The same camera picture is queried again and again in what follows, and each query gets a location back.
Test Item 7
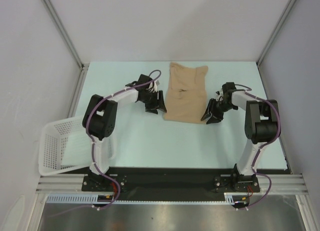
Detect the left aluminium frame post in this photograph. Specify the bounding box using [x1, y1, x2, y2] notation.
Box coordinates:
[41, 0, 85, 71]

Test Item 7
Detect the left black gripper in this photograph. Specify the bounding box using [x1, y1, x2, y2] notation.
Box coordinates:
[140, 90, 167, 115]

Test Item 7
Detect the slotted cable duct rail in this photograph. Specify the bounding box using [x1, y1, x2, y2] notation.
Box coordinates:
[46, 193, 249, 206]

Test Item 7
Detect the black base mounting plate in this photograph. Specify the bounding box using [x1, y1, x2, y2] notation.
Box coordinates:
[54, 167, 290, 193]

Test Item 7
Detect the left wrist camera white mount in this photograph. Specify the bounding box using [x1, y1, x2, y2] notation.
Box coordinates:
[147, 80, 160, 93]

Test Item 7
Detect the aluminium frame post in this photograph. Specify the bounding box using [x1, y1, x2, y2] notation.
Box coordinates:
[41, 0, 85, 71]
[256, 0, 298, 68]

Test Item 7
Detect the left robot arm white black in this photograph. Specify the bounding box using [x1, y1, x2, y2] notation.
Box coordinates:
[82, 74, 167, 191]

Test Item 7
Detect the aluminium front rail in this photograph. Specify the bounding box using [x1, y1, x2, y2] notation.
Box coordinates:
[36, 173, 308, 195]

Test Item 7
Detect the white perforated plastic basket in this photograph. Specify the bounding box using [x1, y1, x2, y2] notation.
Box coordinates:
[37, 115, 118, 177]

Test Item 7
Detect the beige t shirt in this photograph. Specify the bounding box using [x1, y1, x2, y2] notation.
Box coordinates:
[164, 62, 209, 124]

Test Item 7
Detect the right aluminium frame post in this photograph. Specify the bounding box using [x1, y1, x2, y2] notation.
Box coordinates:
[256, 0, 298, 68]

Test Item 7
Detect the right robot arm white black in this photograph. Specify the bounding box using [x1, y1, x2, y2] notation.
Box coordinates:
[201, 82, 281, 192]

